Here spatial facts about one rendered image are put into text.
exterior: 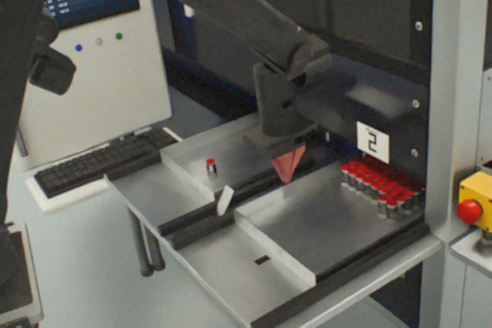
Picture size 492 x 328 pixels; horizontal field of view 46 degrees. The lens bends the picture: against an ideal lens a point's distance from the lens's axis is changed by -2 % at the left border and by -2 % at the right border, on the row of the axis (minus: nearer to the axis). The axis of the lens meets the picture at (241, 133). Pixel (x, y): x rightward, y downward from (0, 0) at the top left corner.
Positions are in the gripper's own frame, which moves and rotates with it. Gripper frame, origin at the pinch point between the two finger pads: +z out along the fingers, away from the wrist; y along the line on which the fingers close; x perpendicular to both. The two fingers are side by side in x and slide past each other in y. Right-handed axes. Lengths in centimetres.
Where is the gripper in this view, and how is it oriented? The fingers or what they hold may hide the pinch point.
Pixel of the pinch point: (284, 177)
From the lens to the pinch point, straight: 96.8
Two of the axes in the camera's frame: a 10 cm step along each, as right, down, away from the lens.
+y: 8.3, -3.6, 4.3
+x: -5.4, -3.4, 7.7
